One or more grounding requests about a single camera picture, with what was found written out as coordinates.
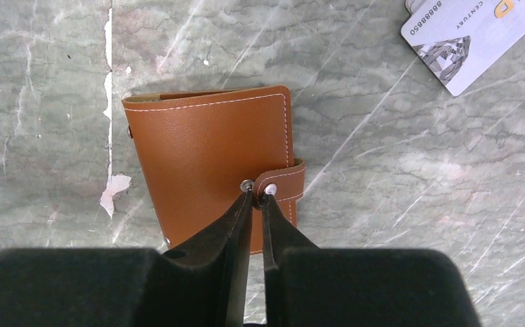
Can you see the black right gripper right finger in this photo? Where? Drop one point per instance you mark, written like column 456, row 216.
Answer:
column 310, row 286

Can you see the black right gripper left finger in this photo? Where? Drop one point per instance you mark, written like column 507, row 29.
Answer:
column 200, row 282

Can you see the brown leather card holder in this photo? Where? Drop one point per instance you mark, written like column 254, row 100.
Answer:
column 196, row 148

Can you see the white card stack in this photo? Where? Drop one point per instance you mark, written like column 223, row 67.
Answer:
column 460, row 40

